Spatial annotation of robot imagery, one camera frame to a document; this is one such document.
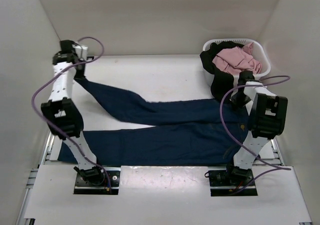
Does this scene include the dark blue denim trousers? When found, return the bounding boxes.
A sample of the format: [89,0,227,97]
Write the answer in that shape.
[57,76,262,166]

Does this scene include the pink garment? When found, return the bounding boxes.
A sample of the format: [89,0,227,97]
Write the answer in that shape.
[212,42,262,76]

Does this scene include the white front cover board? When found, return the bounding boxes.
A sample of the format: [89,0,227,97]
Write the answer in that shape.
[25,165,311,225]

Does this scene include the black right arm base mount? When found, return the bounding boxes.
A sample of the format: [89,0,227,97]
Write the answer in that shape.
[204,168,258,197]

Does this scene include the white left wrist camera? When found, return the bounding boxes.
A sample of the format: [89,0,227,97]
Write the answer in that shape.
[72,43,89,61]

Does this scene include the black garment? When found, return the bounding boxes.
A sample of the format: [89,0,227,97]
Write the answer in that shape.
[199,41,244,102]

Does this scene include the white plastic laundry basket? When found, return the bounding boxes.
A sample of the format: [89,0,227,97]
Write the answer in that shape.
[202,38,271,80]

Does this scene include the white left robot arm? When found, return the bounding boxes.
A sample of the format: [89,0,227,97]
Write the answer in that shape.
[40,40,105,185]

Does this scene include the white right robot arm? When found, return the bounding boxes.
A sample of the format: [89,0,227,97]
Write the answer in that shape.
[224,71,288,185]

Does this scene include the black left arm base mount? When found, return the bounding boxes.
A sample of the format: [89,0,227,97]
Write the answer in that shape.
[73,166,121,195]

